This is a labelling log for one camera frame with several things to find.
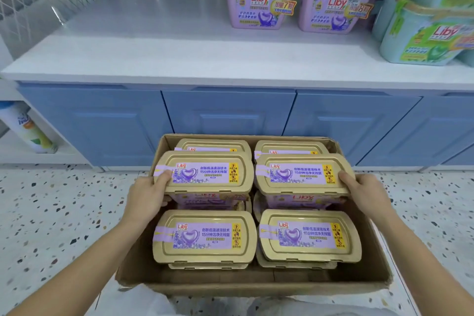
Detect person's left hand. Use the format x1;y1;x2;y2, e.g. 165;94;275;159
122;170;174;227

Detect person's right hand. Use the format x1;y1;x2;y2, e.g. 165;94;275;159
338;171;393;218

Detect person's white trousers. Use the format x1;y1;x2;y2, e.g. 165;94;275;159
94;283;400;316

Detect stack of gold-lidded pod boxes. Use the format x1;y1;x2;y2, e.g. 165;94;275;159
152;138;363;270

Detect brown cardboard box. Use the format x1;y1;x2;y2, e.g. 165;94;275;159
115;134;394;296

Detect person's left forearm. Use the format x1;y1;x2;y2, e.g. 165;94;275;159
7;216;149;316

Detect white spray bottle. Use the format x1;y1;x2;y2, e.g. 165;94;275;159
0;100;59;154

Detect blue cabinet door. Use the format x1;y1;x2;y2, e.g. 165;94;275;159
18;83;174;167
162;87;297;139
356;93;474;169
283;90;423;167

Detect gold-lid purple detergent tub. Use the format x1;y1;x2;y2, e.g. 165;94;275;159
153;151;255;211
254;154;357;210

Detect purple detergent pod tub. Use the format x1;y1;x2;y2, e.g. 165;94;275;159
221;0;300;30
299;0;382;35

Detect person's right forearm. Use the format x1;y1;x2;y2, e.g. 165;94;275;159
367;205;474;316

